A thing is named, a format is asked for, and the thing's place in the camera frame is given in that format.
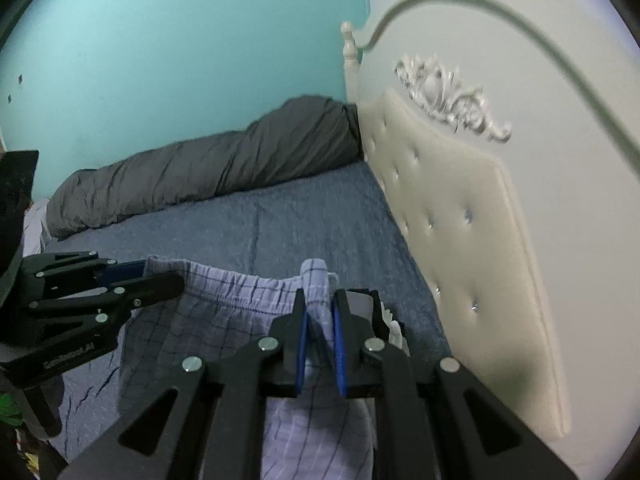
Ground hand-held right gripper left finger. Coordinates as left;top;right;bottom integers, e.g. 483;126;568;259
57;289;308;480

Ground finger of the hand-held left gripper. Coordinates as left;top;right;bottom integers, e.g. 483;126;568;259
29;270;187;334
22;251;148;294

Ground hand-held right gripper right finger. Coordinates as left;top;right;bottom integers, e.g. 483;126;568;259
333;289;579;480

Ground light plaid shorts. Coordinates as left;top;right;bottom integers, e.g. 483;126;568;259
117;255;382;480

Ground person's left hand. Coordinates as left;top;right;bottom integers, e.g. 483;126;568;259
0;374;64;442

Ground light grey cloth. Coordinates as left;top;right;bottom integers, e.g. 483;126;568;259
22;199;51;257

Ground dark grey rolled duvet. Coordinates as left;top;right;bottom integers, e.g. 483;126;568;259
45;94;364;242

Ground blue-grey bed sheet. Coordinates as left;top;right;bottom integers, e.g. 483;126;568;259
42;160;452;467

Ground cream tufted headboard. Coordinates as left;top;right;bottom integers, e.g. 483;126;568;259
340;0;640;480

